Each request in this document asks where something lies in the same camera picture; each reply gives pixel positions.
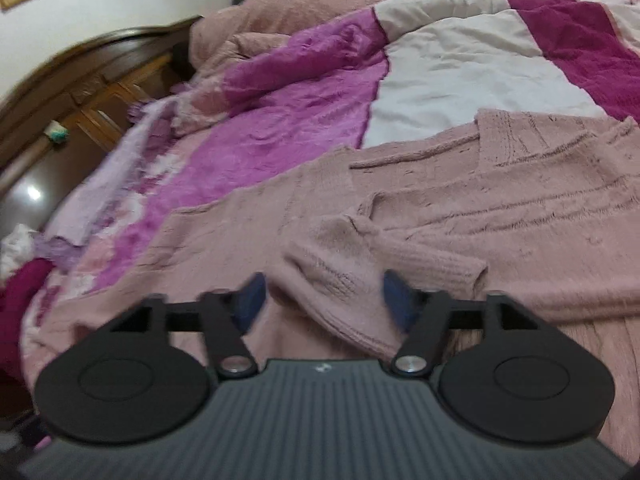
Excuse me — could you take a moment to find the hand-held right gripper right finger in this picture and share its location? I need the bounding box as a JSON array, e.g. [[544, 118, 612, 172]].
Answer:
[[382, 270, 543, 377]]

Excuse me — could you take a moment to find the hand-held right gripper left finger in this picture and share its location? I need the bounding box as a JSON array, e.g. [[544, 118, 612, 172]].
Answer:
[[107, 272, 269, 380]]

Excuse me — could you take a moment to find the pink knitted cardigan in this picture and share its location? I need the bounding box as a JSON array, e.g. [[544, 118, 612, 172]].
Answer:
[[115, 107, 640, 461]]

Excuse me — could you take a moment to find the dark magenta cloth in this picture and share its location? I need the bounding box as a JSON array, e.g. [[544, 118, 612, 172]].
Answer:
[[0, 259, 53, 368]]

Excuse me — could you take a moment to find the white crumpled cloth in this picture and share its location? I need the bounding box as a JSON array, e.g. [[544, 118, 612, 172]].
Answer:
[[0, 224, 41, 286]]

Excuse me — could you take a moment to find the small teal white object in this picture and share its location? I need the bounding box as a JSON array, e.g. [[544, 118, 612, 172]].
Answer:
[[44, 120, 71, 147]]

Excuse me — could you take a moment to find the dark wooden headboard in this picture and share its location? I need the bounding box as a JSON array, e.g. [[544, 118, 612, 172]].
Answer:
[[0, 16, 202, 241]]

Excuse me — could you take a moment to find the pink fuzzy blanket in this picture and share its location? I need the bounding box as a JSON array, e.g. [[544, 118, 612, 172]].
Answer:
[[189, 0, 617, 73]]

